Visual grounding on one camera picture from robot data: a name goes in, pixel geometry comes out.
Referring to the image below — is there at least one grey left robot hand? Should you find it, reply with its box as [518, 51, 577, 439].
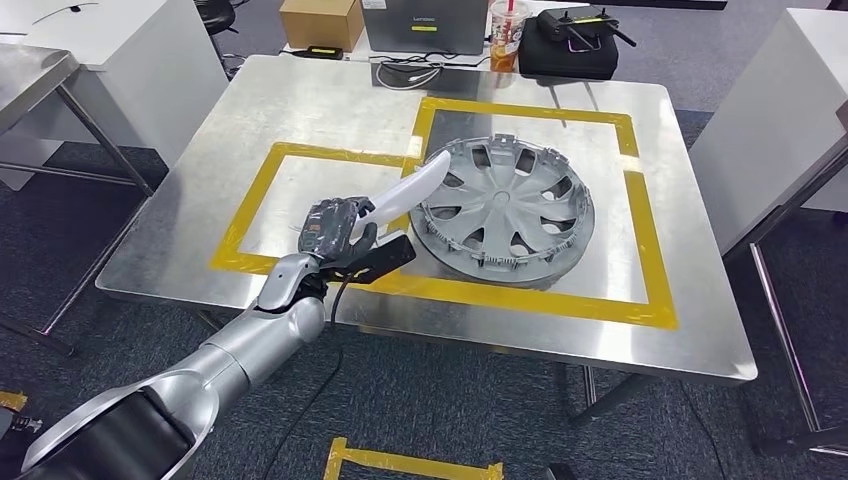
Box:
[298, 195, 379, 266]

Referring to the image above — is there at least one white curved shell part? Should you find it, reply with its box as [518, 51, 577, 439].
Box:
[351, 149, 453, 240]

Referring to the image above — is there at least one steel workbench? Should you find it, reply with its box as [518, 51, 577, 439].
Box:
[95, 54, 759, 427]

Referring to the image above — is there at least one yellow floor tape square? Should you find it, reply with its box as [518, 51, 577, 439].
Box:
[322, 437, 505, 480]

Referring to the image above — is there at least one grey wheel hubcap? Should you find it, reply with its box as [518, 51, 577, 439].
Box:
[408, 133, 596, 287]

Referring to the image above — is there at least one small black device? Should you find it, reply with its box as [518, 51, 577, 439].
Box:
[291, 44, 344, 61]

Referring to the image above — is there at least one cardboard box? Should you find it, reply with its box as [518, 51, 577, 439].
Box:
[278, 0, 366, 53]

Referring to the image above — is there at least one dark laptop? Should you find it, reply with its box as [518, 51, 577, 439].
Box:
[360, 0, 490, 56]

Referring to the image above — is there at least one white panel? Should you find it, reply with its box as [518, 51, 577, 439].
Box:
[688, 7, 848, 256]
[0, 0, 230, 193]

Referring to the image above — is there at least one orange drink cup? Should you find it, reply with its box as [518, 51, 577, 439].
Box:
[488, 0, 531, 73]

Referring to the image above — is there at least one steel table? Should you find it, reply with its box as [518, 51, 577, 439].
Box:
[725, 99, 848, 458]
[0, 42, 155, 359]

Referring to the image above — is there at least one black case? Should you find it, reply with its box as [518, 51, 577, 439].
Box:
[517, 16, 621, 81]

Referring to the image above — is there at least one black remote controller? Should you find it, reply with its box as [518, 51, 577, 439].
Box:
[536, 5, 637, 53]

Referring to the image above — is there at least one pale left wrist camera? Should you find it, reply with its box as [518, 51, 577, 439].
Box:
[343, 230, 417, 286]

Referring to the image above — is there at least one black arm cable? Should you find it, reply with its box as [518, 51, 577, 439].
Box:
[263, 271, 360, 480]

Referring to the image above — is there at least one black floor cable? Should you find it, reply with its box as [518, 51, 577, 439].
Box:
[678, 384, 730, 480]

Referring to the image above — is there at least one white looped cable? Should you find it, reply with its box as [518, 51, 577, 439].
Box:
[374, 58, 444, 91]

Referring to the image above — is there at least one black cable bundle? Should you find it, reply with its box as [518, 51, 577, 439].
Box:
[195, 0, 240, 36]

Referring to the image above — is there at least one thin black wire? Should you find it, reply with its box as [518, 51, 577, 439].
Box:
[31, 1, 101, 26]

